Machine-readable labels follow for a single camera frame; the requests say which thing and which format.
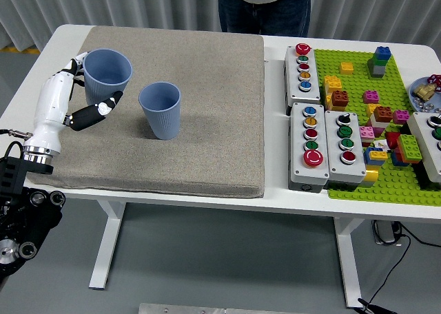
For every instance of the grey-brown fabric mat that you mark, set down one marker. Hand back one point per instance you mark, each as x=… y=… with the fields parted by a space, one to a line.
x=189 y=121

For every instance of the four-button box black selector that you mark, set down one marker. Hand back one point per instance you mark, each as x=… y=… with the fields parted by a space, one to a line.
x=358 y=171

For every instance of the grey toy block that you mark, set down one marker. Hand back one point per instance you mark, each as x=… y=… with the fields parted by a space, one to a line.
x=377 y=71

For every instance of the brass valve fitting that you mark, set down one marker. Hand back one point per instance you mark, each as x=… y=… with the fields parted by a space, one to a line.
x=423 y=91

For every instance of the five-button box large red mushroom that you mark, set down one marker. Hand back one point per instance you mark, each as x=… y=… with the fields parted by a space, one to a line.
x=298 y=171

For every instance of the blue ribbed plastic cup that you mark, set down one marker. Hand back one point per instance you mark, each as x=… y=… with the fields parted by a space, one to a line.
x=165 y=121
x=103 y=86

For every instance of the white toy block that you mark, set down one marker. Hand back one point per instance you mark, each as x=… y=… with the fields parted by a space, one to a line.
x=375 y=123

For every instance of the light green toy block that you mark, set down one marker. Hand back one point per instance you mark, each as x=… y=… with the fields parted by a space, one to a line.
x=409 y=148

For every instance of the small white warning label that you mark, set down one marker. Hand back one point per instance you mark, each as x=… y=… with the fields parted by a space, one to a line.
x=381 y=144

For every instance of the white button box black base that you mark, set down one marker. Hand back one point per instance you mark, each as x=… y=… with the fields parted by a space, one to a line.
x=422 y=142

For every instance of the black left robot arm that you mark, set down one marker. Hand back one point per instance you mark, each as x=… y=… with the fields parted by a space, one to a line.
x=13 y=176

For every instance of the brown toy block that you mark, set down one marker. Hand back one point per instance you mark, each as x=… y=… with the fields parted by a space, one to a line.
x=382 y=114
x=339 y=98

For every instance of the red valve handwheel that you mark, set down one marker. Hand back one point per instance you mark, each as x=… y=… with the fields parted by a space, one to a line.
x=435 y=80

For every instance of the small orange-yellow toy block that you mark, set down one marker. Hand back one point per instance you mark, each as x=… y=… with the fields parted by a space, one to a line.
x=346 y=68

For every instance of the blue toy block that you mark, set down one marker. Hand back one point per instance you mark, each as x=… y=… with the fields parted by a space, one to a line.
x=383 y=52
x=368 y=158

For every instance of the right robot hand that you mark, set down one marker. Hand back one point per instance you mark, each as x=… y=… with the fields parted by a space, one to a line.
x=372 y=310

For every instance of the yellow round toy block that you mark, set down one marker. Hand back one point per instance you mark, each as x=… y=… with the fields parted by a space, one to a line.
x=370 y=174

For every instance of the white pleated curtain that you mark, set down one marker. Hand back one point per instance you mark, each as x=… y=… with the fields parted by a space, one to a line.
x=138 y=4

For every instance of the pink toy block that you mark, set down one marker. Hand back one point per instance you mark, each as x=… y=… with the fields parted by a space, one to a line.
x=366 y=132
x=400 y=117
x=371 y=97

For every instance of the light blue plate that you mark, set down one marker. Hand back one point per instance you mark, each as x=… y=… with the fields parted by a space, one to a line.
x=435 y=100

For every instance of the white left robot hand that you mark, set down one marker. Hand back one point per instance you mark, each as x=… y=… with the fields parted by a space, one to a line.
x=51 y=111

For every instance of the white table leg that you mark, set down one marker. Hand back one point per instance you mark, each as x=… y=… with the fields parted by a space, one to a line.
x=107 y=245
x=348 y=262

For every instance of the five-button box small red mushroom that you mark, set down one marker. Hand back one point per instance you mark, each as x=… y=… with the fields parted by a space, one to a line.
x=311 y=93

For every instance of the person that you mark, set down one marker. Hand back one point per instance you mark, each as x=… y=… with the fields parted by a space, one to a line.
x=262 y=14

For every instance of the dark green toy block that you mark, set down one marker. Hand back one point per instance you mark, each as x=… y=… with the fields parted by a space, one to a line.
x=375 y=62

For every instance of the green studded baseplate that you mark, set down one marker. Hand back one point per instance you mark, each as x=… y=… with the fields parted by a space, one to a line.
x=355 y=83

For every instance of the grey power strip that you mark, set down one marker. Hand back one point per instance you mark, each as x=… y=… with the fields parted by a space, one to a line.
x=384 y=233

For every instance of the red toy block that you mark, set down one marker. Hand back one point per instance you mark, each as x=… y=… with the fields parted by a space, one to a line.
x=392 y=139

